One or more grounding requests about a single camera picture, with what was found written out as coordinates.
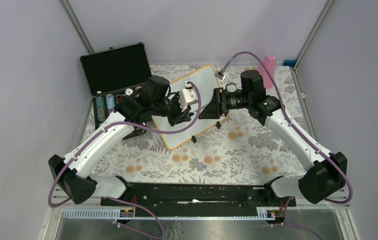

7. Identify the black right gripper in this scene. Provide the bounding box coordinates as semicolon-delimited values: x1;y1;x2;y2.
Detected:
198;87;251;120

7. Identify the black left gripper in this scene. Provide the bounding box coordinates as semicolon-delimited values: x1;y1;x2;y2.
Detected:
152;91;192;127

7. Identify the yellow framed whiteboard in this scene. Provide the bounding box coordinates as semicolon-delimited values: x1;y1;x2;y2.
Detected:
151;64;230;151

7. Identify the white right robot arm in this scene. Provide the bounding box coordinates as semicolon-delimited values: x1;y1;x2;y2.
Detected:
199;70;347;206

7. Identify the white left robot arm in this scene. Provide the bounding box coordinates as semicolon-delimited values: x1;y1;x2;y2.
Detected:
48;75;201;208

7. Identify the pink wedge eraser block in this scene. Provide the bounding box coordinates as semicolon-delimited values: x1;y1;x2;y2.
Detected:
257;54;276;89

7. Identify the black poker chip case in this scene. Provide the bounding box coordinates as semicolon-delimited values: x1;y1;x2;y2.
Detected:
79;42;152;129

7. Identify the teal chip stack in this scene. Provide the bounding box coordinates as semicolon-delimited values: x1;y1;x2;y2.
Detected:
96;96;107;123

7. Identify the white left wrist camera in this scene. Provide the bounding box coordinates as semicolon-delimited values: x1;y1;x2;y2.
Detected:
179;81;199;112

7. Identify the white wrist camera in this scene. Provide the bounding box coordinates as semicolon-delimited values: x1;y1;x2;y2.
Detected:
179;81;199;112
214;70;228;85

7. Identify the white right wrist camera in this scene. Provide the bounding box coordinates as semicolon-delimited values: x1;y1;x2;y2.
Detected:
214;70;228;85

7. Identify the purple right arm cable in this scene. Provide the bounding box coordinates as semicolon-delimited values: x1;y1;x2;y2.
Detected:
220;51;353;240

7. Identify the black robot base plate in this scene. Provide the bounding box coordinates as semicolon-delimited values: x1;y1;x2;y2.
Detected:
120;182;288;218

